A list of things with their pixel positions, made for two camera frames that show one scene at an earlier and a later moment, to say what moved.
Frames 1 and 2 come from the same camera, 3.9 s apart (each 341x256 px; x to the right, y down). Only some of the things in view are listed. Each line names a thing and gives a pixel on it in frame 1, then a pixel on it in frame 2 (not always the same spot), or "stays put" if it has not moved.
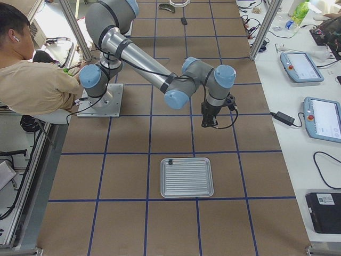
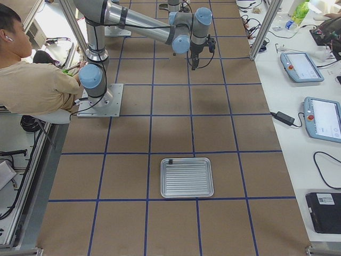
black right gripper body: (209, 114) to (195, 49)
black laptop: (325, 208) stays put
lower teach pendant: (323, 119) stays put
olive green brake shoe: (168, 7) stays put
